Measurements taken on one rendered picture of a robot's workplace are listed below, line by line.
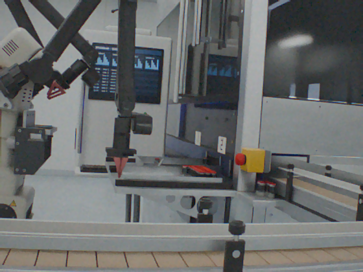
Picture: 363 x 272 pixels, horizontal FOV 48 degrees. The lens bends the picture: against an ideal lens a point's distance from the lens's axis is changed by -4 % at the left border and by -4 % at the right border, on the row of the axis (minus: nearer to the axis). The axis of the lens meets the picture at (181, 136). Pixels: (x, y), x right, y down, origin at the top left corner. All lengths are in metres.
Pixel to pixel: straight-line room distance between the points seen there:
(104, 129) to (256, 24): 1.18
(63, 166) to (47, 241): 6.42
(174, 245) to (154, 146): 1.84
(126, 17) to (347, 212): 0.87
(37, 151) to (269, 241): 1.03
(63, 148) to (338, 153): 5.72
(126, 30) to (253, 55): 0.42
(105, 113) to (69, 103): 4.57
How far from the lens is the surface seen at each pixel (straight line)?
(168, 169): 1.67
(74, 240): 0.52
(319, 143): 1.53
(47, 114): 6.89
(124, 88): 1.37
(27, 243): 0.53
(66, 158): 6.92
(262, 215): 1.47
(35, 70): 1.33
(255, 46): 1.42
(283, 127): 1.46
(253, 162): 1.32
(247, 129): 1.40
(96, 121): 2.31
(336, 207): 1.10
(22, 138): 1.47
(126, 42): 1.37
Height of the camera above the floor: 1.13
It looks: 3 degrees down
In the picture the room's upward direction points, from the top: 4 degrees clockwise
